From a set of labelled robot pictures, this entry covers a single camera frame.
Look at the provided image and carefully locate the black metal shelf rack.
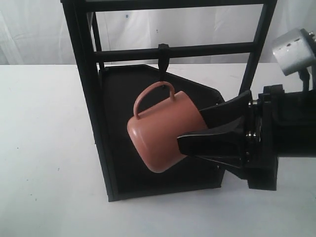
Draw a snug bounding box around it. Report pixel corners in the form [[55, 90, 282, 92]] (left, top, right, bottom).
[[62, 0, 277, 201]]

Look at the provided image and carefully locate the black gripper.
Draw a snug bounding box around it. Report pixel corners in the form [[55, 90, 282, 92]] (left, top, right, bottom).
[[177, 84, 283, 191]]

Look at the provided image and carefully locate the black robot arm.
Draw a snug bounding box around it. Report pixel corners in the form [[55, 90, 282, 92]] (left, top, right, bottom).
[[177, 84, 316, 191]]

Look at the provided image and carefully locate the pink ceramic mug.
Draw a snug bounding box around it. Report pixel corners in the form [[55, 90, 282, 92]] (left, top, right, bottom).
[[127, 81, 207, 173]]

